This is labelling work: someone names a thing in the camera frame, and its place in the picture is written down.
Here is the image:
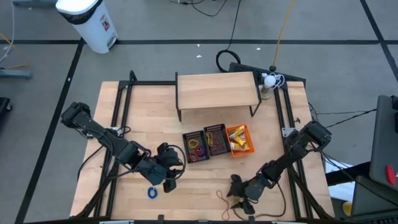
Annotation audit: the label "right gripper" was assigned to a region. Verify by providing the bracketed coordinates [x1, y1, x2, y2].
[226, 174, 268, 216]

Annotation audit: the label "black aluminium table frame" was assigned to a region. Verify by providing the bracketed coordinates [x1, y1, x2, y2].
[73, 70, 335, 222]

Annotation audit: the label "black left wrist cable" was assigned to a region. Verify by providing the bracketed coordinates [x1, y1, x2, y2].
[167, 144, 187, 182]

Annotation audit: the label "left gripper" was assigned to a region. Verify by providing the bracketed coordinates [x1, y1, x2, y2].
[146, 142, 184, 194]

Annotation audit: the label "grey equipment cart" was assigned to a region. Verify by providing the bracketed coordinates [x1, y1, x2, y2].
[369, 95, 398, 191]

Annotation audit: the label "yellow cable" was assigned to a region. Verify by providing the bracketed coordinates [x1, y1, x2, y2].
[269, 0, 295, 72]

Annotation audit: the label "orange floor cable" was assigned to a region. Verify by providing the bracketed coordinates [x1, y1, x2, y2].
[0, 32, 31, 70]

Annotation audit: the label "dark grey box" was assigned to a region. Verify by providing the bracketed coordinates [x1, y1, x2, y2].
[350, 175, 398, 224]

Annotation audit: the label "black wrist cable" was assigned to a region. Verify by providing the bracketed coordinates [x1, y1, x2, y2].
[167, 144, 187, 182]
[233, 182, 287, 218]

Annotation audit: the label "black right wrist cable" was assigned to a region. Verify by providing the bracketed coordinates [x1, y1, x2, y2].
[233, 182, 287, 218]

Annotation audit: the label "grey table foot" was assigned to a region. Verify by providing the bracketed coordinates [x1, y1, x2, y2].
[0, 68, 33, 80]

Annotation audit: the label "black looped floor cable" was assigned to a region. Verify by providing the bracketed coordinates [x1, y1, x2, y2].
[215, 0, 243, 73]

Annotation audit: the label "white bulb lamp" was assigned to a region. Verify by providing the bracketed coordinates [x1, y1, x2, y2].
[260, 73, 285, 100]

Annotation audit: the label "orange plastic basket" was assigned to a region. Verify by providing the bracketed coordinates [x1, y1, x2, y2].
[226, 124, 256, 158]

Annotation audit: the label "black arm base cable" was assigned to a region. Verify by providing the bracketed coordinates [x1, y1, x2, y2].
[76, 144, 105, 181]

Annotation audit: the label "white floor cable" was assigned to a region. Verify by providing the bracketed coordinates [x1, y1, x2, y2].
[0, 0, 16, 63]

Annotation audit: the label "black object on floor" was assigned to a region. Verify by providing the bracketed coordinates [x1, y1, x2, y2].
[0, 96, 14, 126]

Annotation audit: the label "wooden shelf riser black legs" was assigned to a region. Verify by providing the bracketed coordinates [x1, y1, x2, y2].
[174, 70, 262, 123]

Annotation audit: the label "yellow object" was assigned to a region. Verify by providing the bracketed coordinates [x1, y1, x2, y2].
[342, 201, 354, 217]

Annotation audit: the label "red handle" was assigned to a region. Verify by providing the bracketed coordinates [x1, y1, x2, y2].
[386, 165, 397, 187]

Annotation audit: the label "black stand bar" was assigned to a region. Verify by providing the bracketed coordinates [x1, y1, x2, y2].
[325, 161, 373, 187]

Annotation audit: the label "white trash bin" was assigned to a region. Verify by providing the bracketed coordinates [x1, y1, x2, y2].
[55, 0, 119, 55]

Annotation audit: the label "black plastic basket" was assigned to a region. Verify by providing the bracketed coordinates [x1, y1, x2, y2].
[182, 129, 211, 165]
[203, 123, 233, 157]

